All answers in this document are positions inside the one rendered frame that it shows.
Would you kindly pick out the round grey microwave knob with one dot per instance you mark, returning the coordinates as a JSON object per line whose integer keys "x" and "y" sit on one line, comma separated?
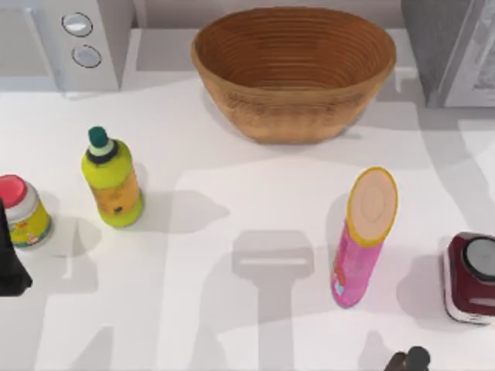
{"x": 77, "y": 24}
{"x": 86, "y": 56}

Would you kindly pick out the dark round-topped object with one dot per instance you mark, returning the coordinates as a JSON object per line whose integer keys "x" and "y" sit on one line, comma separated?
{"x": 410, "y": 359}

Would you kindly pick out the pale microwave oven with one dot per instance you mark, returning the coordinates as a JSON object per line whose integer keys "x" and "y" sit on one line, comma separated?
{"x": 50, "y": 42}

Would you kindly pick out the green bottle with dark cap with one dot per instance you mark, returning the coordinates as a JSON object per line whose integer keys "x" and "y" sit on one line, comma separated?
{"x": 114, "y": 185}

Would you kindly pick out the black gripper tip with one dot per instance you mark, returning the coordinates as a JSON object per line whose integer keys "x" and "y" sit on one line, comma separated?
{"x": 9, "y": 259}

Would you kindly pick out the dark red square jar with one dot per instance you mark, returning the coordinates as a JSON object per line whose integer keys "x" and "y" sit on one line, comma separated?
{"x": 470, "y": 278}

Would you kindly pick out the brown woven basket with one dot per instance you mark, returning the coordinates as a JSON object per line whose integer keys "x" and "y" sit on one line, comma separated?
{"x": 294, "y": 77}

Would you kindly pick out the yellow jar with red lid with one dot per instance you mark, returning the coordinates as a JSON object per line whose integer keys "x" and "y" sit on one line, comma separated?
{"x": 27, "y": 220}

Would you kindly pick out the pink can with yellow rim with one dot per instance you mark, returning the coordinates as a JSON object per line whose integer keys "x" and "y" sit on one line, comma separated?
{"x": 361, "y": 239}

